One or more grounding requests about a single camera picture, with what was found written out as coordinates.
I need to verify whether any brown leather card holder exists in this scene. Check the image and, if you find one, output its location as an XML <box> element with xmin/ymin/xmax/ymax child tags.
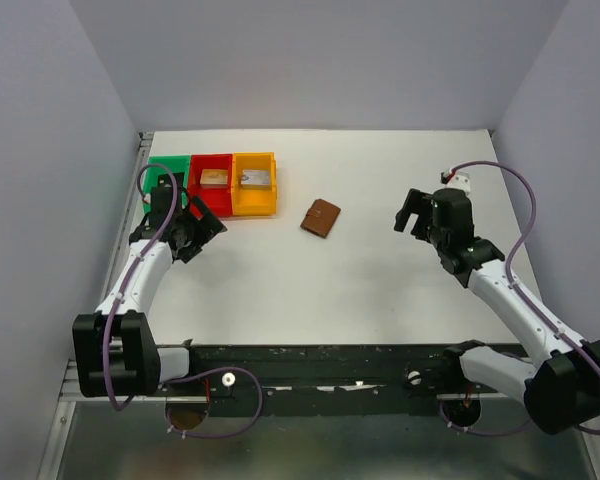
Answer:
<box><xmin>300</xmin><ymin>199</ymin><xmax>341</xmax><ymax>239</ymax></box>

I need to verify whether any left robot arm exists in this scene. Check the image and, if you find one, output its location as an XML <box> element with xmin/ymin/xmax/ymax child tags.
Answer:
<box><xmin>72</xmin><ymin>185</ymin><xmax>226</xmax><ymax>398</ymax></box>

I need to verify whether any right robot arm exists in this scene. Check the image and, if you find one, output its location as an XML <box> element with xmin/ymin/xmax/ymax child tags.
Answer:
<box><xmin>394</xmin><ymin>188</ymin><xmax>600</xmax><ymax>434</ymax></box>

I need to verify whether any gold card in red bin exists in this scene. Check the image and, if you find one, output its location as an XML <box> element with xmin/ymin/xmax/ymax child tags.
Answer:
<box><xmin>199</xmin><ymin>169</ymin><xmax>228</xmax><ymax>188</ymax></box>

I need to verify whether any silver card in yellow bin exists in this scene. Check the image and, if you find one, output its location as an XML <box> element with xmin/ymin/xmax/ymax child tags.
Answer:
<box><xmin>240</xmin><ymin>169</ymin><xmax>271</xmax><ymax>189</ymax></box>

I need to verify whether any red plastic bin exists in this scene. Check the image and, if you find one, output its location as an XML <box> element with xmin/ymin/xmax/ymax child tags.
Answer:
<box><xmin>187</xmin><ymin>153</ymin><xmax>233</xmax><ymax>218</ymax></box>

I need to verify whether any yellow plastic bin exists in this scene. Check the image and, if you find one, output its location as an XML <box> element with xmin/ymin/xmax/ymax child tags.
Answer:
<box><xmin>229</xmin><ymin>152</ymin><xmax>277</xmax><ymax>217</ymax></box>

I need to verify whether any green plastic bin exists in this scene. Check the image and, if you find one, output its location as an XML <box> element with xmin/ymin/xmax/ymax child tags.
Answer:
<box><xmin>143</xmin><ymin>155</ymin><xmax>191</xmax><ymax>220</ymax></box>

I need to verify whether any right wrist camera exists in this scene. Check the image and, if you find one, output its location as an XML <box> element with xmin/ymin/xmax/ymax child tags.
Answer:
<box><xmin>440</xmin><ymin>170</ymin><xmax>471</xmax><ymax>195</ymax></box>

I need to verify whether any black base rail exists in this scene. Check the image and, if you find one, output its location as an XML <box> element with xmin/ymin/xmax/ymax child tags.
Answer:
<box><xmin>144</xmin><ymin>339</ymin><xmax>531</xmax><ymax>419</ymax></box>

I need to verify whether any aluminium frame rail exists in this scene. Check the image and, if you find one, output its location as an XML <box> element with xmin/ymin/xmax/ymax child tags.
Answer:
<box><xmin>37</xmin><ymin>132</ymin><xmax>155</xmax><ymax>479</ymax></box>

